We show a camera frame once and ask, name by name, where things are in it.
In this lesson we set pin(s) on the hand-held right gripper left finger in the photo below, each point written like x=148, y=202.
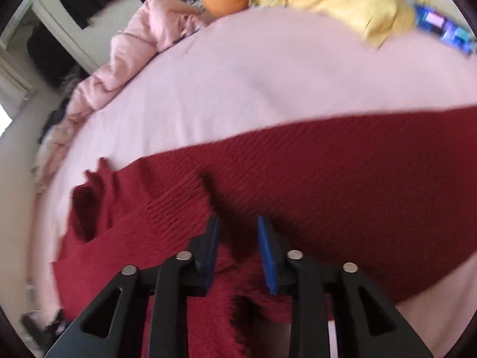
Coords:
x=212, y=246

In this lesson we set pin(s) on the dark red knitted sweater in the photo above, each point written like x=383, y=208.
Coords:
x=335, y=194

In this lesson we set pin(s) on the smartphone with lit screen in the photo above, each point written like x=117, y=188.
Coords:
x=447, y=30

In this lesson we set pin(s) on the dark hanging garment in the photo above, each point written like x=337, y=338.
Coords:
x=50, y=57

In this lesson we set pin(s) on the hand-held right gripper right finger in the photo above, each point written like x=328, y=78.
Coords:
x=266, y=253

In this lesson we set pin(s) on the yellow pillow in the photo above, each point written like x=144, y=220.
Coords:
x=335, y=0

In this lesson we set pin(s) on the pink duvet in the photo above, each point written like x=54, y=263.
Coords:
x=160, y=26

